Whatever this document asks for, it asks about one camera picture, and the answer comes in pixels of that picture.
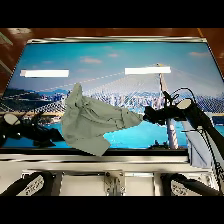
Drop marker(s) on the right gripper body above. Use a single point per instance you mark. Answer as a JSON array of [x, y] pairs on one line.
[[155, 115]]

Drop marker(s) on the grey-green shirt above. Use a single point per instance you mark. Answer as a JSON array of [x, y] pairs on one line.
[[90, 121]]

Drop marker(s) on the light blue garment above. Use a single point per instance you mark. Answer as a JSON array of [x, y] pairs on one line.
[[200, 150]]

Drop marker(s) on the silver frame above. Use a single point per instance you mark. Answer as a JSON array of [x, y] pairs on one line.
[[100, 163]]

